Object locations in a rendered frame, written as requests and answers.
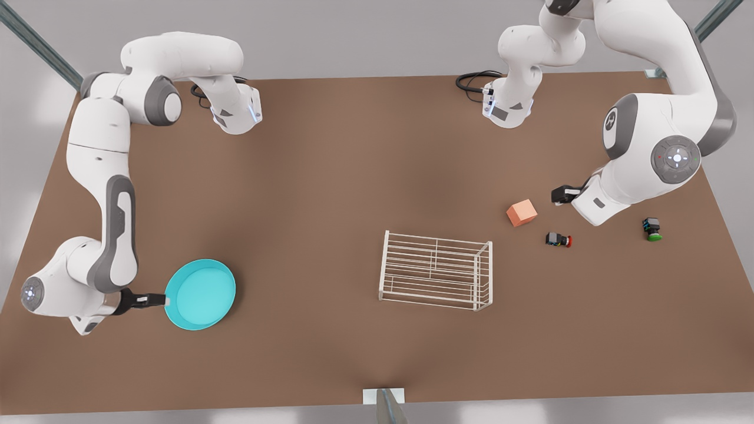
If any turquoise round plate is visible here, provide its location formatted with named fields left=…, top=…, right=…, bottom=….
left=164, top=259, right=237, bottom=331

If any orange cube block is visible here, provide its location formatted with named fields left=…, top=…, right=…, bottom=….
left=507, top=199, right=538, bottom=227

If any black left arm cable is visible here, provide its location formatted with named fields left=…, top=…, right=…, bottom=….
left=455, top=70, right=505, bottom=94

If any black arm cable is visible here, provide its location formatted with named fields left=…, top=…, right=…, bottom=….
left=455, top=70, right=505, bottom=94
left=190, top=75, right=249, bottom=110

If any white wire shelf rack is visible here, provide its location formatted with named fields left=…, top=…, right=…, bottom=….
left=378, top=230, right=494, bottom=312

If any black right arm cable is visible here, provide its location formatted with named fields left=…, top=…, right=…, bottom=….
left=190, top=75, right=249, bottom=110

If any silver frame post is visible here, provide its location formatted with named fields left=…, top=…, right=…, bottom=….
left=645, top=0, right=744, bottom=80
left=362, top=387, right=408, bottom=424
left=0, top=3, right=84, bottom=92

